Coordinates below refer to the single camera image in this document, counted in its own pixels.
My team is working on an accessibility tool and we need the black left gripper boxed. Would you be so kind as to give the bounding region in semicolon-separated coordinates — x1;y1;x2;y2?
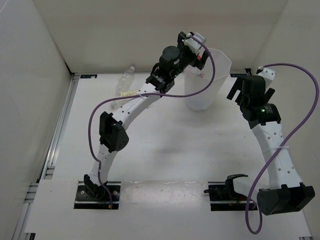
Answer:
171;32;210;79

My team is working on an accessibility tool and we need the red label plastic bottle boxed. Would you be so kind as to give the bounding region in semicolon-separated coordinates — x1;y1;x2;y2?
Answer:
187;65;204;79

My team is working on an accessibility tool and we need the clear ribbed plastic bottle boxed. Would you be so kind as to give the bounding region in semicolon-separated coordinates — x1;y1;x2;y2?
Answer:
115;66;135;96

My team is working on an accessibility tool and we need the clear bottle yellow label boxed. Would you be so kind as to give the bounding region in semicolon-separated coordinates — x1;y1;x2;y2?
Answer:
109;89;149;110

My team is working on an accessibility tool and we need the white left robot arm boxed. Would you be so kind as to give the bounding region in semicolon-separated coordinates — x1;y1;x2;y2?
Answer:
84;32;212;200

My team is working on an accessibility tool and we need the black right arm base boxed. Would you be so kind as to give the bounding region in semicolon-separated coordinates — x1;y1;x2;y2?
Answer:
203;173;252;212

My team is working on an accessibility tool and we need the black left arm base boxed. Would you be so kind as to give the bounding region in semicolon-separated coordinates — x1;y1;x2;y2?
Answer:
73;181;121;210

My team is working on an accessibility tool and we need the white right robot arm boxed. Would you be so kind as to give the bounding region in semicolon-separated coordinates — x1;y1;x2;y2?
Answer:
227;75;315;216

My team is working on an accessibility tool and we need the white polygonal plastic bin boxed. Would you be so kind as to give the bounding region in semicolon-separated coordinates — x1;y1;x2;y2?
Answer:
184;48;232;111

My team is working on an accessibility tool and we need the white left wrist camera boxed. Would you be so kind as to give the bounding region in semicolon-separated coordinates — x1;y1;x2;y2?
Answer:
184;32;206;55

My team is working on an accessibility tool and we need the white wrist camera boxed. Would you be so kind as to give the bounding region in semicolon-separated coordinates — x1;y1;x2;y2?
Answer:
184;32;206;55
256;66;276;88

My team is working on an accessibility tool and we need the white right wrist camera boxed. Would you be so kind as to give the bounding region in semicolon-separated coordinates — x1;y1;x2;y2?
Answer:
256;66;276;88

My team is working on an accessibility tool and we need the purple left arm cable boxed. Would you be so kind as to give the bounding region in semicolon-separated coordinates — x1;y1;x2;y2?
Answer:
87;37;216;210

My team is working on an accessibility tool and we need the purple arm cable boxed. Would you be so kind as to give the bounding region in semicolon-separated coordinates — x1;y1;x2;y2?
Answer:
87;37;216;210
245;62;320;235

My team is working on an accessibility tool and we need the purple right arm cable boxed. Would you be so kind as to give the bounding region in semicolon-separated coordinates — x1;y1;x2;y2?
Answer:
245;62;320;235

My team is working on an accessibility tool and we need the aluminium left frame rail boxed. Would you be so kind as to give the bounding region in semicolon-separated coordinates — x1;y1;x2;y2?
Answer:
12;73;80;240

